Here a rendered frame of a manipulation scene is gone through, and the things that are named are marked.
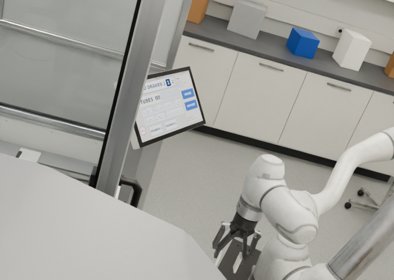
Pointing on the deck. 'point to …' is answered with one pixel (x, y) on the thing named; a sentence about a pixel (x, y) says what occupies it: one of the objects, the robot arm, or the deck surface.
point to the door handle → (132, 188)
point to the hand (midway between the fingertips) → (227, 261)
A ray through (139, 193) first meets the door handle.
